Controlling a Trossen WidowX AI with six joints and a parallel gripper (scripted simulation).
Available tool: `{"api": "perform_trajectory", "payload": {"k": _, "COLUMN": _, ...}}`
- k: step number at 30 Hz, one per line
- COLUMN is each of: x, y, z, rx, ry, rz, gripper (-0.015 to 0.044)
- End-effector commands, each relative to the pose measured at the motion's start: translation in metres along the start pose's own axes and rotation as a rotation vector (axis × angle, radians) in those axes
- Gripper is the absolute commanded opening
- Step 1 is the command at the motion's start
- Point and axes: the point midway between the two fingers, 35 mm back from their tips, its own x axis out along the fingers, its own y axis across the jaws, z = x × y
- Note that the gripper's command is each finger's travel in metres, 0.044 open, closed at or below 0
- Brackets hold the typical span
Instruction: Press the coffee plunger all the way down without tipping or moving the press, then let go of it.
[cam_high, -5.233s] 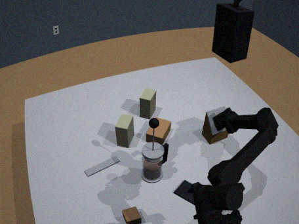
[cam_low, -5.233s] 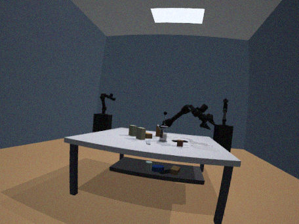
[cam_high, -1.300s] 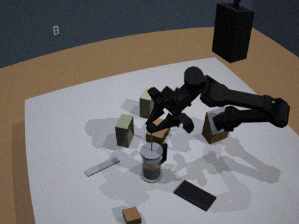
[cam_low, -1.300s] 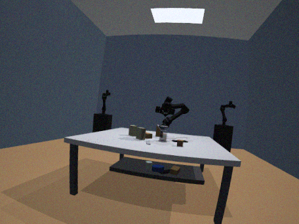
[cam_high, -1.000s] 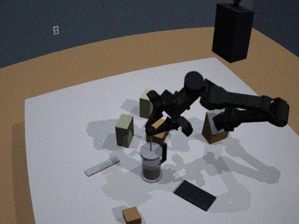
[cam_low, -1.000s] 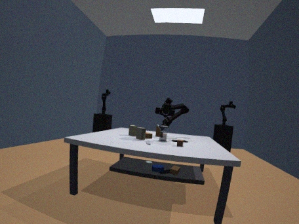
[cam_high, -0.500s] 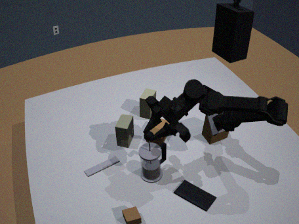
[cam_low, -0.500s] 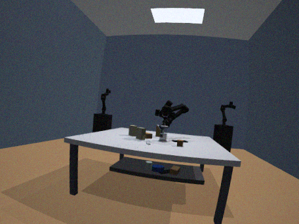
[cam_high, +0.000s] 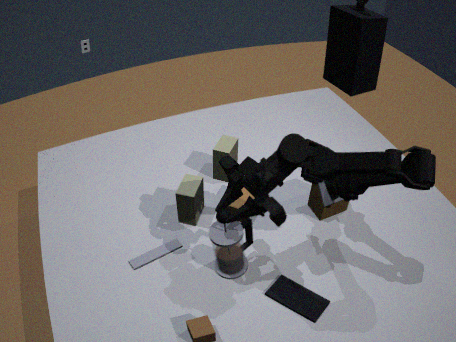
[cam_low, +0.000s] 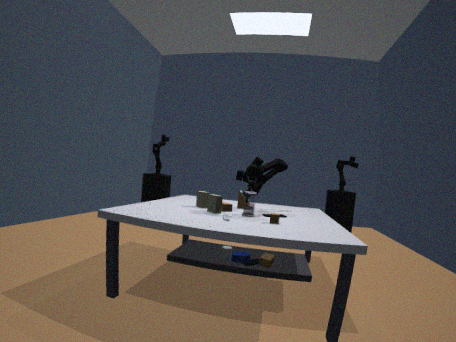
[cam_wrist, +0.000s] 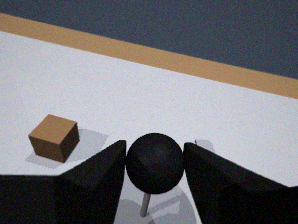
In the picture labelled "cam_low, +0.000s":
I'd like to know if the glass french press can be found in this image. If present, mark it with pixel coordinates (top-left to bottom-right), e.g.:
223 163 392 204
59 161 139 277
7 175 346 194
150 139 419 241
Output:
242 181 257 217

